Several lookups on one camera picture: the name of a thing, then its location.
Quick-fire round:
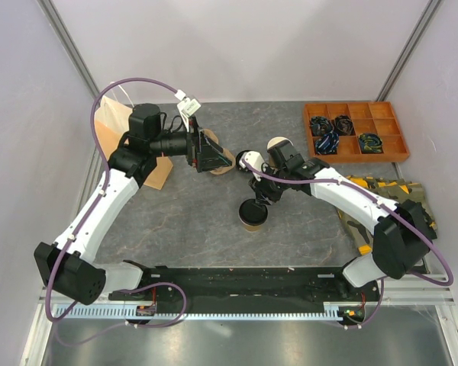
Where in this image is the stack of black lids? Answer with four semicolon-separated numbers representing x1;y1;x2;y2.
236;150;262;172

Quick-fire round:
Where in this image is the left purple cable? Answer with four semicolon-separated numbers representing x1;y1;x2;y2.
45;78;188;346

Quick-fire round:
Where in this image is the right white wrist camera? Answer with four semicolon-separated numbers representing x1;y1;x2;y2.
236;150;269;181

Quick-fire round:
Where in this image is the camouflage cloth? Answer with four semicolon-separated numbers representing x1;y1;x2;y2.
337;175;438;255

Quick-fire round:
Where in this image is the rolled brown sock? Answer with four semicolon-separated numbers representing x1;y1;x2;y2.
334;114;355;136

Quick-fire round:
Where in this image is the rolled blue yellow sock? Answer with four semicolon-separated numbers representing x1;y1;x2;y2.
357;133;383;154

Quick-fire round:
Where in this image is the single brown paper cup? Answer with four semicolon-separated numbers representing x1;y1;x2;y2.
241;220;265;232

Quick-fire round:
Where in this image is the cardboard cup carrier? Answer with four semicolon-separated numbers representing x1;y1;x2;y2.
196;129;235;175

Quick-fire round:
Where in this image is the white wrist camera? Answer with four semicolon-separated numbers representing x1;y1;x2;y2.
236;150;269;181
175;89;201;120

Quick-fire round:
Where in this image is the rolled blue striped sock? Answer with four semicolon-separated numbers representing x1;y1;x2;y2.
314;131;339;155

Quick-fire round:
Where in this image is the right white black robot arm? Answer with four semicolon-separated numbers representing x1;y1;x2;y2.
239;139;434;300

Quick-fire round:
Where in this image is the rolled sock top left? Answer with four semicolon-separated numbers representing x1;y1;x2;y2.
309;116;334;136

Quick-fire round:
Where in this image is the orange compartment tray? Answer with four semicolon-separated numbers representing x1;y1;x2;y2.
302;101;410;164

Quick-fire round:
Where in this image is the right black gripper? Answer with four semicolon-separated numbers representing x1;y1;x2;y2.
248;165;289;207

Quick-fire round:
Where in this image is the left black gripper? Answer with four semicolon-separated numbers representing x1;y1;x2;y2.
150;115;232;172

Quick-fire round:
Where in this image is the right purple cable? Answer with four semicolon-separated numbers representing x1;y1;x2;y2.
239;158;454;331

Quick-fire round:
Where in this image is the purple cable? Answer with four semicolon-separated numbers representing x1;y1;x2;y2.
45;78;188;346
239;158;454;331

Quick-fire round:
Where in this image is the stack of paper cups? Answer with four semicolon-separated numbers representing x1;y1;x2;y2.
266;136;295;156

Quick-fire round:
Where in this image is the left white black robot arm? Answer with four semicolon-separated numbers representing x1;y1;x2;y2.
34;98;232;305

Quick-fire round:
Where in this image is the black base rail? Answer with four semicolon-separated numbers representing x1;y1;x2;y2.
108;266;379;311

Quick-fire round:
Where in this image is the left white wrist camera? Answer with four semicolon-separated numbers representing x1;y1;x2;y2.
175;89;201;120

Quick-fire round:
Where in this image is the brown paper bag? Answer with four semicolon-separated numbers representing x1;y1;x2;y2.
94;86;173;190

